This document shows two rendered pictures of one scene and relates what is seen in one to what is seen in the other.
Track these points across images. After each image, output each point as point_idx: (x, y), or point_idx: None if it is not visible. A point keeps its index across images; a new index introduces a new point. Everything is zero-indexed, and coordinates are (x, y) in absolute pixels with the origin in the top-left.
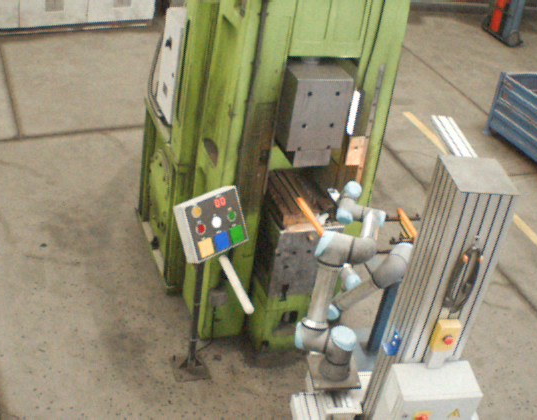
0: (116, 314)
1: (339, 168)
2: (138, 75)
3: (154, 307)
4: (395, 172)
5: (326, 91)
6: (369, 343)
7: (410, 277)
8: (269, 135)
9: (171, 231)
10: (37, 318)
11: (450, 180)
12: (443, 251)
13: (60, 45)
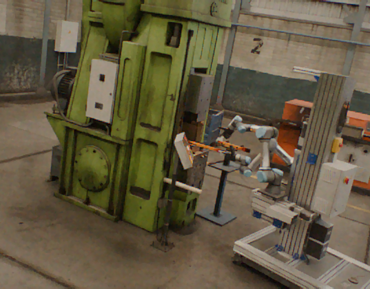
0: (103, 237)
1: (198, 125)
2: None
3: (116, 228)
4: None
5: (208, 82)
6: (216, 211)
7: (313, 127)
8: (182, 109)
9: (118, 181)
10: (65, 254)
11: (336, 76)
12: (340, 104)
13: None
